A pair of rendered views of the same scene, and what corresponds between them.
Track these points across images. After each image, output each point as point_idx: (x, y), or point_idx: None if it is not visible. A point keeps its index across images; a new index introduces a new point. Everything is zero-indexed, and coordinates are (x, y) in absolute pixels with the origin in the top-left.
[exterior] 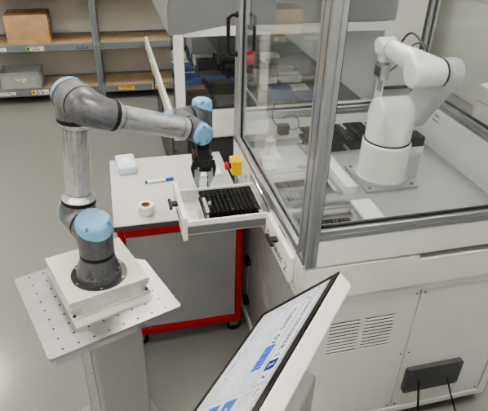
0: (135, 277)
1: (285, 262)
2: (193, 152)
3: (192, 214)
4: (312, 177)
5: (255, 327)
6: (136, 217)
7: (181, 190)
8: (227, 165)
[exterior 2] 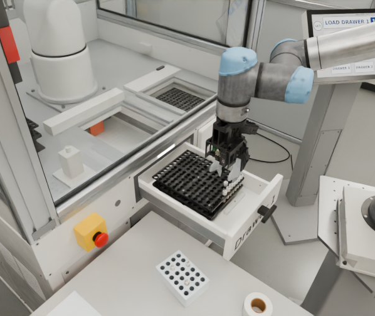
0: (357, 192)
1: None
2: (241, 142)
3: (236, 217)
4: (264, 2)
5: (328, 76)
6: (278, 313)
7: (226, 231)
8: (105, 233)
